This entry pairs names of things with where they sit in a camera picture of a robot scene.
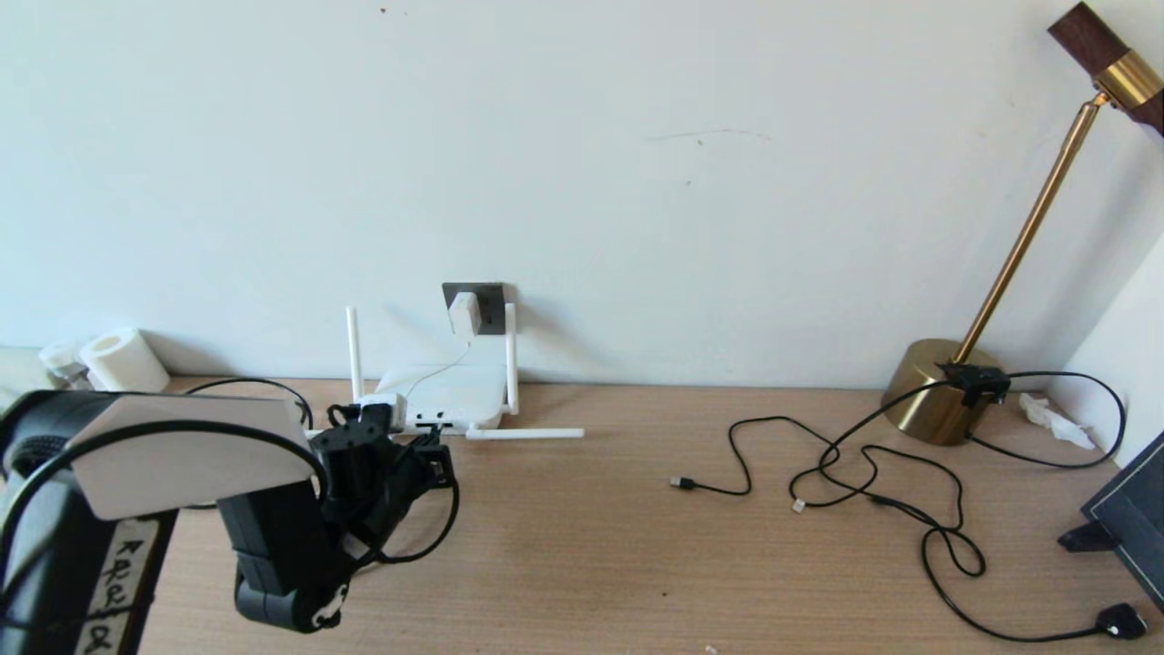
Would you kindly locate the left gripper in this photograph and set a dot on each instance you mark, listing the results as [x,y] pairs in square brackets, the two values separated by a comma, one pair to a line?
[414,478]

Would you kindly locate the white power adapter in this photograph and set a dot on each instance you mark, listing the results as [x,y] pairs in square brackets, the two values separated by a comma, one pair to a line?
[465,312]

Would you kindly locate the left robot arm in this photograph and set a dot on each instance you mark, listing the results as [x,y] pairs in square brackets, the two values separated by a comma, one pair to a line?
[182,455]

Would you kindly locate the white wifi router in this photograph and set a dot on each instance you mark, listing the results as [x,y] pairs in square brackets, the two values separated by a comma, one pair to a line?
[455,396]

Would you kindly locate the white toilet paper roll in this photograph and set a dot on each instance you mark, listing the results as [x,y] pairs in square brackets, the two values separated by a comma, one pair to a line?
[127,364]

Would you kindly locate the white handwritten label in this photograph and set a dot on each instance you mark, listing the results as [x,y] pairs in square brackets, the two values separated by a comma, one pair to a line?
[118,591]

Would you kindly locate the clear plastic container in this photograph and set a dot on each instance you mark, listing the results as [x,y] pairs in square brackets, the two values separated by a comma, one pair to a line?
[62,359]

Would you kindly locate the brass desk lamp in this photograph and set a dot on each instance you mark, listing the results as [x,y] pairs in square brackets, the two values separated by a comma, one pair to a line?
[918,391]

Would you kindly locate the crumpled white tissue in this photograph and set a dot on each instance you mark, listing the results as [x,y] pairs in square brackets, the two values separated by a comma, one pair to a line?
[1055,423]

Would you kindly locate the dark framed board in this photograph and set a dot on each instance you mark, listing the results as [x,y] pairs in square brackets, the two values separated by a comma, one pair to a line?
[1137,509]

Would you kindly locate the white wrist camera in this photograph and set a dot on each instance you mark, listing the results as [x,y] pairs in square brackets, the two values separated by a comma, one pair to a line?
[382,409]

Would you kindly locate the grey wall socket plate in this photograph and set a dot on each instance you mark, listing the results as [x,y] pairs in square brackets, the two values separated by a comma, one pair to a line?
[493,309]

